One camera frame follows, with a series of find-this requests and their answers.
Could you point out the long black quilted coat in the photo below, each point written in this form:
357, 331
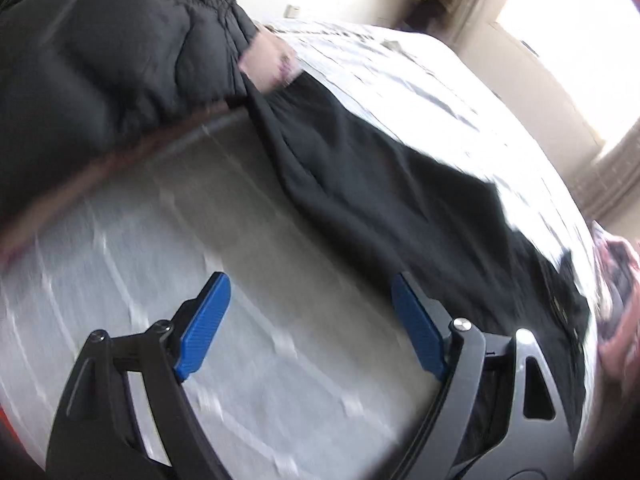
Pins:
386, 208

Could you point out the folded pink grey duvet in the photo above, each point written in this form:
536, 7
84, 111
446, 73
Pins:
617, 311

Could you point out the right grey curtain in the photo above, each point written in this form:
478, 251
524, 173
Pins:
607, 183

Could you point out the bright bedroom window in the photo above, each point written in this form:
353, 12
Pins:
591, 49

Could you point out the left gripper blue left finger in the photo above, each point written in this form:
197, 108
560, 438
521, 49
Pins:
95, 433

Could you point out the grey quilted bedspread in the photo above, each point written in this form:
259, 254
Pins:
310, 375

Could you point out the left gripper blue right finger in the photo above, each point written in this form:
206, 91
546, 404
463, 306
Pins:
536, 442

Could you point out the black puffer jacket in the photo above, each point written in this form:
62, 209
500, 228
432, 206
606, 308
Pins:
83, 78

